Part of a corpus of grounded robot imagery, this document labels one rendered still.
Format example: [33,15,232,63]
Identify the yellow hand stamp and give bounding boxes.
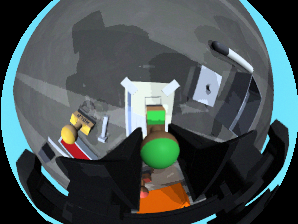
[61,109,96,145]

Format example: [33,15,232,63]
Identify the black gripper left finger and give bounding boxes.
[55,127,144,212]

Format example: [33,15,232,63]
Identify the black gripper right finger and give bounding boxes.
[168,124,257,202]

